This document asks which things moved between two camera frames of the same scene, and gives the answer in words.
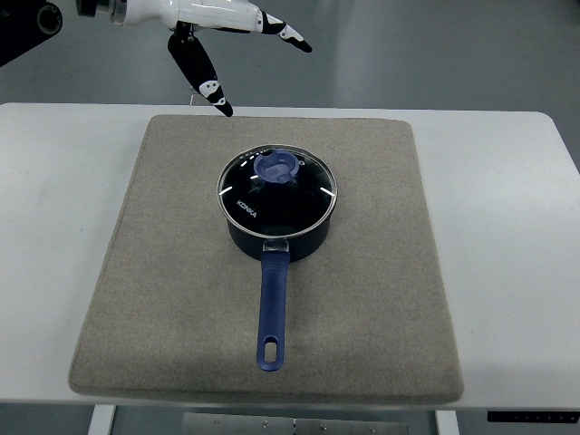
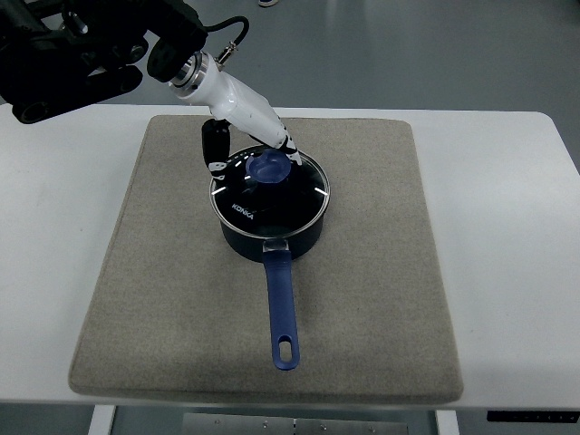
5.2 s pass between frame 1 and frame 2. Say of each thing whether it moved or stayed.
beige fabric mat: stayed
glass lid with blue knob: stayed
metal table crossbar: stayed
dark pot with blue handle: moved
